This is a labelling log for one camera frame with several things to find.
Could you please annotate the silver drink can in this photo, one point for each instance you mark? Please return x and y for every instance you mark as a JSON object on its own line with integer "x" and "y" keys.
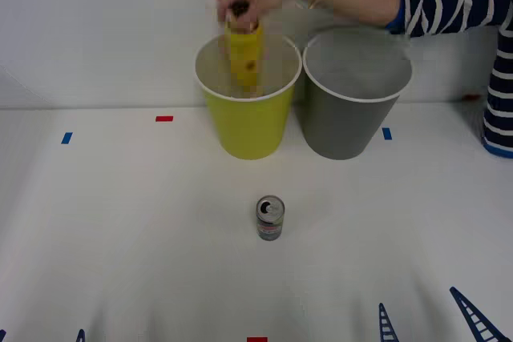
{"x": 270, "y": 218}

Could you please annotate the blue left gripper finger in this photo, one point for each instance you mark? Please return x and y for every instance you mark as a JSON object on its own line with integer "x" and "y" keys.
{"x": 2, "y": 336}
{"x": 81, "y": 337}

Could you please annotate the yellow bottle with black cap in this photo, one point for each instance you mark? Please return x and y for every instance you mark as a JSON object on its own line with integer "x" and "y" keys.
{"x": 244, "y": 53}

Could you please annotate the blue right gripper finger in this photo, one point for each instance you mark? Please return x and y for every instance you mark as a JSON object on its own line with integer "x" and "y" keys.
{"x": 386, "y": 328}
{"x": 479, "y": 320}

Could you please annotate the person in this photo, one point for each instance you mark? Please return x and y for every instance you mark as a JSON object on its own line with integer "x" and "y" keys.
{"x": 499, "y": 97}

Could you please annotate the grey plastic bin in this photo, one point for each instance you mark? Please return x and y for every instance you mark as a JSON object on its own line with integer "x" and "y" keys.
{"x": 340, "y": 125}

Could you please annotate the yellow-green plastic bin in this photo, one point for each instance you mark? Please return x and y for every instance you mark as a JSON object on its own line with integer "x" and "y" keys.
{"x": 250, "y": 125}

